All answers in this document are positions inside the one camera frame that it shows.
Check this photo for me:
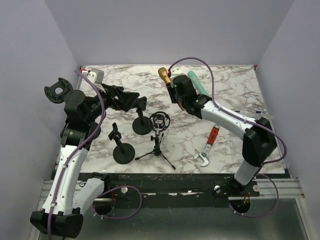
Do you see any clear plastic screw box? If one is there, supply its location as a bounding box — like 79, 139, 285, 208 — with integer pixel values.
234, 110, 270, 123

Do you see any gold microphone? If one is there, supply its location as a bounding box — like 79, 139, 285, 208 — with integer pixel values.
158, 67, 185, 111

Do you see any mint green microphone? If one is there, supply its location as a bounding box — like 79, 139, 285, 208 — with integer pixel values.
187, 70, 208, 95

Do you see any red-handled adjustable wrench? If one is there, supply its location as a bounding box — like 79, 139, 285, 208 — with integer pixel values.
193, 124, 220, 167

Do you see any black front mounting rail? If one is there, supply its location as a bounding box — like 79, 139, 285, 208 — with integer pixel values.
78, 172, 260, 198

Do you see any black tripod shock-mount stand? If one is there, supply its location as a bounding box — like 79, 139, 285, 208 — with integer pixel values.
135, 111, 176, 170

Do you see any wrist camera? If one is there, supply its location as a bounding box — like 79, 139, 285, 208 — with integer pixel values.
80, 68, 105, 85
168, 65, 184, 78

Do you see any black gold-mic stand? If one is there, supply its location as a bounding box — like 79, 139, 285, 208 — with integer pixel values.
44, 77, 73, 104

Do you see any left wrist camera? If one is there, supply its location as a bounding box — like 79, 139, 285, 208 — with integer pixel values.
80, 68, 105, 85

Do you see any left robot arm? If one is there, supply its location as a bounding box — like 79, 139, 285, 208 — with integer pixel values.
30, 84, 140, 239

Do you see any black round-base pink-mic stand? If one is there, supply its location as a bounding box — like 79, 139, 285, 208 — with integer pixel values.
108, 122, 136, 165

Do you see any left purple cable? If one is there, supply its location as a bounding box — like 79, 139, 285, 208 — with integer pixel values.
47, 69, 106, 240

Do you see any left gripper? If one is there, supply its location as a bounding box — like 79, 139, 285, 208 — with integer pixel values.
85, 82, 139, 124

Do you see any purple cable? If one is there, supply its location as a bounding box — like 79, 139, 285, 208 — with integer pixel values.
168, 57, 287, 165
47, 69, 106, 240

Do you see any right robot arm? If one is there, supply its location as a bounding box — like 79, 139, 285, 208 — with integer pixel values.
163, 74, 277, 196

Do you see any black round-base clip stand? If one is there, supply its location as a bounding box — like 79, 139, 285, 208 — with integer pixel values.
132, 96, 152, 136

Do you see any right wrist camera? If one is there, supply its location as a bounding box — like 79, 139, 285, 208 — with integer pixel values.
168, 65, 184, 78

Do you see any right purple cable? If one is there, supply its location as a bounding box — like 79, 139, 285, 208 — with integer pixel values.
168, 57, 287, 165

